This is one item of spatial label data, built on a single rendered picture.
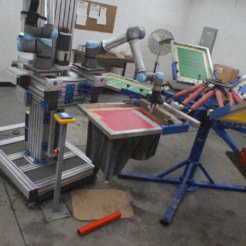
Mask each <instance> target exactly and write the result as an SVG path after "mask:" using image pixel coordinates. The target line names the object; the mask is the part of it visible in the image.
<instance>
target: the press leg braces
mask: <svg viewBox="0 0 246 246"><path fill-rule="evenodd" d="M187 163H188V160H187V159H185V160H184V161H182V162H180V163H178V164H177V165H175V166H173V167H171V168H169V169H167V170H165V171H164V172H162V173H160V174H159V175H154V176H155V178H158V179H163V180H164V176H166V175H168V174H170V173H171V172H173V171H175V170H177V169H178V168H180V167H182V166H185V165H186V164H187ZM192 166H193V164H192V163H190V165H189V167H188V170H187V172H186V174H185V176H184V179H183V181H182V184H181V187H180V189H179V191H177V192H176V194H175V197H178V198H181V197H182V195H183V193H182V191H183V189H184V187H185V185H186V182H187V180H188V178H189V175H190V173H191V169H192ZM199 167H200V169H201V170H202V171H203V173H204V175H205V176H206V177H207V178H208V179H209V181H208V184H209V185H214V186H217V184H216V182H214V181H213V180H212V178H211V177H210V176H209V174H208V172H207V171H206V170H205V169H204V167H203V165H202V164H201V163H200V162H199Z"/></svg>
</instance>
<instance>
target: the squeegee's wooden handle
mask: <svg viewBox="0 0 246 246"><path fill-rule="evenodd" d="M149 105H150V103H148V102H147V101H145V100H144V99H140V102H139V106H141V107H142V108H144V109H145V110H147V111H149V112H150V109H149V108H148V106H149ZM151 113H152V114H153V115H155V116H156V117H158V118H160V119H162V120H164V118H165V119H167V120H168V119H169V118H171V116H170V115H169V114H167V113H165V112H164V111H162V110H161V109H159V108H157V107H153V110H152V112H151Z"/></svg>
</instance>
